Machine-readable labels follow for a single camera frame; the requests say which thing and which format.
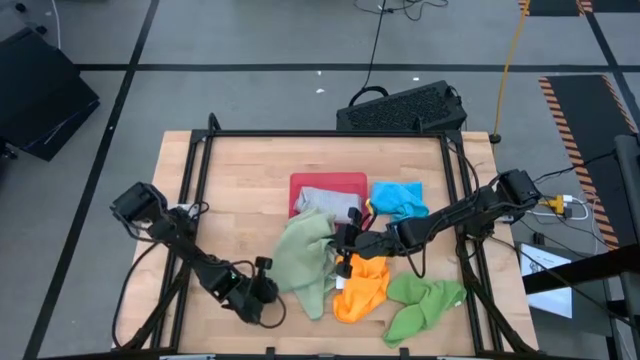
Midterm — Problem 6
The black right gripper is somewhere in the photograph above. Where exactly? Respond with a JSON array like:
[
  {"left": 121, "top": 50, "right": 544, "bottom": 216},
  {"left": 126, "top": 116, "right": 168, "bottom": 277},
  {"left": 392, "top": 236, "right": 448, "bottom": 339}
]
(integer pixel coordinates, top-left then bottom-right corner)
[{"left": 333, "top": 206, "right": 401, "bottom": 280}]

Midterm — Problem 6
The grey microfiber towel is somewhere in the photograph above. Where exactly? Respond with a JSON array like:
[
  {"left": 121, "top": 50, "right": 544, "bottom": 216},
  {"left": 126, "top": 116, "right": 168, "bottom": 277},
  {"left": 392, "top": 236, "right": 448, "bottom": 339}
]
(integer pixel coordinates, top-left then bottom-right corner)
[{"left": 293, "top": 185, "right": 364, "bottom": 225}]

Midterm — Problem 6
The sage towel with teal edge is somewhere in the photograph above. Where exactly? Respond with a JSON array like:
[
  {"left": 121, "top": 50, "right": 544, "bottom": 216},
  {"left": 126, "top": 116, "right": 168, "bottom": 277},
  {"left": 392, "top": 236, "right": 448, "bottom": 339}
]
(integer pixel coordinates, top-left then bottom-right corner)
[{"left": 267, "top": 207, "right": 339, "bottom": 321}]

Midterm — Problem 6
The orange microfiber towel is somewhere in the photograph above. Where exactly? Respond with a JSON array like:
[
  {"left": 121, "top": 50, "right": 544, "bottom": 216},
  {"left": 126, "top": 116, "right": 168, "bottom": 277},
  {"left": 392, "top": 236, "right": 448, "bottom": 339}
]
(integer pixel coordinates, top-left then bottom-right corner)
[{"left": 332, "top": 252, "right": 391, "bottom": 325}]

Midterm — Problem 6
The blue microfiber towel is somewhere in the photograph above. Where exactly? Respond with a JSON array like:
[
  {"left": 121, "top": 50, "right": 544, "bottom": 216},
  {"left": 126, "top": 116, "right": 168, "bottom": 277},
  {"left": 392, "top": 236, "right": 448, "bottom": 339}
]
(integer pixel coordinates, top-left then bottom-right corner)
[{"left": 368, "top": 180, "right": 430, "bottom": 222}]

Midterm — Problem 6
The bright green microfiber towel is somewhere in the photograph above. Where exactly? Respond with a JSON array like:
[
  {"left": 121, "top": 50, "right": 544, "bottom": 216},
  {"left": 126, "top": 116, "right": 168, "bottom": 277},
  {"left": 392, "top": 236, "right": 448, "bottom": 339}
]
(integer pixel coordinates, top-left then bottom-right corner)
[{"left": 382, "top": 272, "right": 469, "bottom": 350}]

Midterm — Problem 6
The red plastic tray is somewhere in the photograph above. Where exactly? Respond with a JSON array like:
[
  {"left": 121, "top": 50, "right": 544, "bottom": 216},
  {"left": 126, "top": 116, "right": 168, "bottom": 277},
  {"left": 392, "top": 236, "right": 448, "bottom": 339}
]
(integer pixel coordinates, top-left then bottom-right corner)
[{"left": 288, "top": 172, "right": 370, "bottom": 232}]

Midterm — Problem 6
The black perforated computer case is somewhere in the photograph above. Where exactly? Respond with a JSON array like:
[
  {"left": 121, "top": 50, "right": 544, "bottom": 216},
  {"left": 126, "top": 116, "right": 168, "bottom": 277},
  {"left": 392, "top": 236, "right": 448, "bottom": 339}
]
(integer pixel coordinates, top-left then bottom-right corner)
[{"left": 335, "top": 79, "right": 469, "bottom": 134}]

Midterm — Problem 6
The white paper sheet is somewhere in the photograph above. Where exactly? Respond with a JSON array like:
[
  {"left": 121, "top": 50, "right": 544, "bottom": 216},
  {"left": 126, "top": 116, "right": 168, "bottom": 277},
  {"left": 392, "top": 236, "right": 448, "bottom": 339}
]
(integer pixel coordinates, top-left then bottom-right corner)
[{"left": 519, "top": 242, "right": 574, "bottom": 320}]

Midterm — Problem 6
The black metal beam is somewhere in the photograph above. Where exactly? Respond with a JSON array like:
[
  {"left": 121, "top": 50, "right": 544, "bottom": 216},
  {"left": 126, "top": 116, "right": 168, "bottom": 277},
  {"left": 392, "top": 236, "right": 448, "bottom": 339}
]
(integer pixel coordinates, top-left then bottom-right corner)
[{"left": 522, "top": 243, "right": 640, "bottom": 296}]

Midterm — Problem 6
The hazard striped floor mat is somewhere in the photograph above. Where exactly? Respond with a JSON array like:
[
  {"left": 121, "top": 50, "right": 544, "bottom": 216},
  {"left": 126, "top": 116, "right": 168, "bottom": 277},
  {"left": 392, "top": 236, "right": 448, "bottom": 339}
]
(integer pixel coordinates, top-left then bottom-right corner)
[
  {"left": 518, "top": 0, "right": 594, "bottom": 17},
  {"left": 538, "top": 74, "right": 640, "bottom": 251}
]

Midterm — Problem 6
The large black floor case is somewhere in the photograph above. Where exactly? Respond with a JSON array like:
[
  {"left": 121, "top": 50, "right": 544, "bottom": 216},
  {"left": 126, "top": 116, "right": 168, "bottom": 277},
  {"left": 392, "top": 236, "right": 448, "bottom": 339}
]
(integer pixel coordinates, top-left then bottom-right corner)
[{"left": 0, "top": 27, "right": 101, "bottom": 162}]

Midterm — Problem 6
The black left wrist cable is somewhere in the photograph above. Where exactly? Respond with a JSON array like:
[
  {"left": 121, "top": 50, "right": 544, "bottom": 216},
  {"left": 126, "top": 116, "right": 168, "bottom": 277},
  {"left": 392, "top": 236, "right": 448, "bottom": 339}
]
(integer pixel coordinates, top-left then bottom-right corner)
[{"left": 258, "top": 293, "right": 288, "bottom": 330}]

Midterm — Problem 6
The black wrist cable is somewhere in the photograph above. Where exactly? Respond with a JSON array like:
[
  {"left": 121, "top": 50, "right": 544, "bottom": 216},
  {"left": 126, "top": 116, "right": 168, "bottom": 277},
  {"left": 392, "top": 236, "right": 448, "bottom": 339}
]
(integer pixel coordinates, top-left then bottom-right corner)
[
  {"left": 258, "top": 293, "right": 288, "bottom": 330},
  {"left": 406, "top": 243, "right": 427, "bottom": 279}
]

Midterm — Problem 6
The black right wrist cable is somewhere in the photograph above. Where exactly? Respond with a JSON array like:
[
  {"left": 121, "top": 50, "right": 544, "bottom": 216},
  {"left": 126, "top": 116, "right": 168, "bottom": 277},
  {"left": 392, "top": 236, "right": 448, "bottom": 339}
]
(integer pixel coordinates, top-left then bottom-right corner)
[{"left": 406, "top": 243, "right": 427, "bottom": 279}]

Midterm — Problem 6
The black metal table frame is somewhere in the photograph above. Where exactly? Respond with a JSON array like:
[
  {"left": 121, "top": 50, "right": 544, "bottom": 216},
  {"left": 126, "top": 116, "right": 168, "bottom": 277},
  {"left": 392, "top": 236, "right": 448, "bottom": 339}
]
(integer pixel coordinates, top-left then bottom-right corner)
[{"left": 112, "top": 112, "right": 539, "bottom": 360}]

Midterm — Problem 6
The black left arm base cable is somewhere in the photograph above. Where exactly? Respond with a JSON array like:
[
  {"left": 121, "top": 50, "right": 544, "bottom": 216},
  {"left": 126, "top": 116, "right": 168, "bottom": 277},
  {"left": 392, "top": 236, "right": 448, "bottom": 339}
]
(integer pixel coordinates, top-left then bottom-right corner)
[{"left": 110, "top": 239, "right": 169, "bottom": 349}]

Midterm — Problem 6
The thin black hanging cable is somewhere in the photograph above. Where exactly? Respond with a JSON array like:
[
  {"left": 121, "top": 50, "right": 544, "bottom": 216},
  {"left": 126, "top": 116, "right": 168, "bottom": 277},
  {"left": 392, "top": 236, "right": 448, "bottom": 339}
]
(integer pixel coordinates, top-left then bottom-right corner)
[{"left": 348, "top": 0, "right": 391, "bottom": 107}]

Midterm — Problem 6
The white power cable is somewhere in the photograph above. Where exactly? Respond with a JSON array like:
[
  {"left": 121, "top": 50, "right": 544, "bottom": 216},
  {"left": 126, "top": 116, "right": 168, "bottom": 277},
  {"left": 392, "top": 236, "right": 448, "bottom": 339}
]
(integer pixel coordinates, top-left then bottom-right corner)
[{"left": 524, "top": 194, "right": 592, "bottom": 222}]

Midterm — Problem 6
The yellow hanging cable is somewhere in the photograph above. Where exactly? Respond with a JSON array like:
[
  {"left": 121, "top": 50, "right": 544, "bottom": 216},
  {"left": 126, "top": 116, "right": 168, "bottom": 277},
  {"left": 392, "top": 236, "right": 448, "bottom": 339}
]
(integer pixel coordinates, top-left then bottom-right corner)
[{"left": 489, "top": 0, "right": 531, "bottom": 145}]

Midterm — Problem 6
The black floor cable bundle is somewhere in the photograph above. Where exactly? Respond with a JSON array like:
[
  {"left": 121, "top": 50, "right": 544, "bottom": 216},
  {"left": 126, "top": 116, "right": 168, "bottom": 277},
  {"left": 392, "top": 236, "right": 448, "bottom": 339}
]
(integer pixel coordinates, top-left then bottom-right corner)
[{"left": 353, "top": 0, "right": 450, "bottom": 22}]

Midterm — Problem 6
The grey metal post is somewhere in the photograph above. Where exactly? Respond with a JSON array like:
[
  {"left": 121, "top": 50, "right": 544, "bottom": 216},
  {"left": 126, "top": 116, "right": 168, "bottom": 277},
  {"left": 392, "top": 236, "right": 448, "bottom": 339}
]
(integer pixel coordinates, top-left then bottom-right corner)
[{"left": 613, "top": 133, "right": 640, "bottom": 251}]

